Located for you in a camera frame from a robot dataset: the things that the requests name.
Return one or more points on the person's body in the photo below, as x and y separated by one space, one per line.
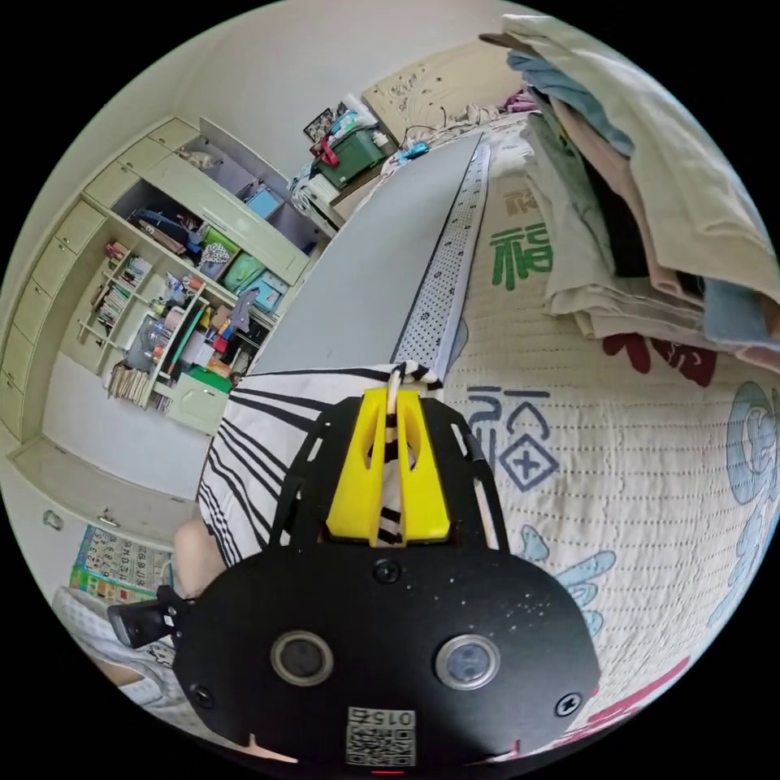
194 548

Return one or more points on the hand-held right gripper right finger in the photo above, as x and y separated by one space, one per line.
426 500

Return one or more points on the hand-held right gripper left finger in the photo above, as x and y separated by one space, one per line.
356 487

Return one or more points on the cream cupboard with shelves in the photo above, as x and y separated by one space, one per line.
183 244

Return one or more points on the pile of clothes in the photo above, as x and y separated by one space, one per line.
658 201

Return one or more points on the green storage box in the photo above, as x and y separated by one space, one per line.
350 155

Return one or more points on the bed with printed quilt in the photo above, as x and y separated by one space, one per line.
609 463

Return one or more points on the grey flat board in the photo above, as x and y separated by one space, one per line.
378 256

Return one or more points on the black and white striped shirt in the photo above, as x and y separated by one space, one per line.
274 393

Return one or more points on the pink crumpled cloth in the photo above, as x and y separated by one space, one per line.
487 113

